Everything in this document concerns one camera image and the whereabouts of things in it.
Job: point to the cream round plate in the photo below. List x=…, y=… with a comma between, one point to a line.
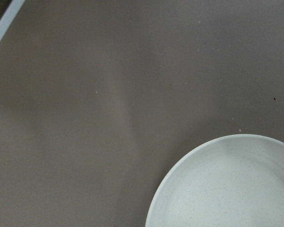
x=231, y=181

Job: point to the white wire cup rack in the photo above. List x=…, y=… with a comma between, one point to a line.
x=9, y=15

